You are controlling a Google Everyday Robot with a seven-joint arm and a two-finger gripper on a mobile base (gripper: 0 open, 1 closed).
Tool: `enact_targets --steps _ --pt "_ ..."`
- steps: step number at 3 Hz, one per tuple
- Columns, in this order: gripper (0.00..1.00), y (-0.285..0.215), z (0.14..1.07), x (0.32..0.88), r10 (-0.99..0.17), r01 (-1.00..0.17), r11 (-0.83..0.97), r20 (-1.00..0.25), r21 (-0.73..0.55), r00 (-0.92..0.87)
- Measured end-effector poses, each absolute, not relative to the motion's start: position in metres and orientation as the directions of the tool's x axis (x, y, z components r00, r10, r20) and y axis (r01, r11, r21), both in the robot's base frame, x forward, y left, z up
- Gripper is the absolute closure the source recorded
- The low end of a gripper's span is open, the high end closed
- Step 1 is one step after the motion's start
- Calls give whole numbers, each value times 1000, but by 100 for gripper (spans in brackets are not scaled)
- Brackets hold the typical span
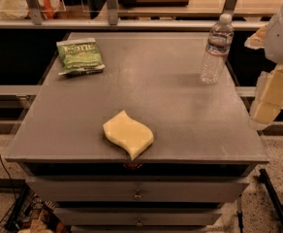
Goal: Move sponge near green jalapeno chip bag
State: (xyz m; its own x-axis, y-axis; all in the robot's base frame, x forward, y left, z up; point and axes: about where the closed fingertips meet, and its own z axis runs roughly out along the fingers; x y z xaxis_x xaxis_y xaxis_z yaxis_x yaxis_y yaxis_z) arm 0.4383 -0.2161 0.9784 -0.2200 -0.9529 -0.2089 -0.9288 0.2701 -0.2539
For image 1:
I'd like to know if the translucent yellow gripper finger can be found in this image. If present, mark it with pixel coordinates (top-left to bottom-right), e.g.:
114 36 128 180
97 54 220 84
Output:
244 25 267 50
249 65 283 130

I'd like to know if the yellow wavy sponge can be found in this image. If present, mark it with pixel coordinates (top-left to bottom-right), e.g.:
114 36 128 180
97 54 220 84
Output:
103 111 154 160

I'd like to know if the green jalapeno chip bag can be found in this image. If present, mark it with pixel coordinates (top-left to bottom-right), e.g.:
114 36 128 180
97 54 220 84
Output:
56 38 105 75

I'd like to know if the white plastic bag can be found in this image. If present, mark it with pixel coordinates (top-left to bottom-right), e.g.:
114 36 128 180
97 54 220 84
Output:
0 0 62 19

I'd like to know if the clear plastic water bottle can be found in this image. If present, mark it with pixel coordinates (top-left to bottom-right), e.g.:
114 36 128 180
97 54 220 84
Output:
200 14 234 84

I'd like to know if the grey drawer cabinet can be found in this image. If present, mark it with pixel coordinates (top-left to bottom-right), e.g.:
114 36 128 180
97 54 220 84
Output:
9 32 268 233

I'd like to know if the black wire basket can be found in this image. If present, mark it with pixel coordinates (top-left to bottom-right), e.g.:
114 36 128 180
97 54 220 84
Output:
0 185 71 233

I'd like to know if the black cable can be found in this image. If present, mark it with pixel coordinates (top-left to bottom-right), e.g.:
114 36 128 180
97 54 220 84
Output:
0 128 18 201

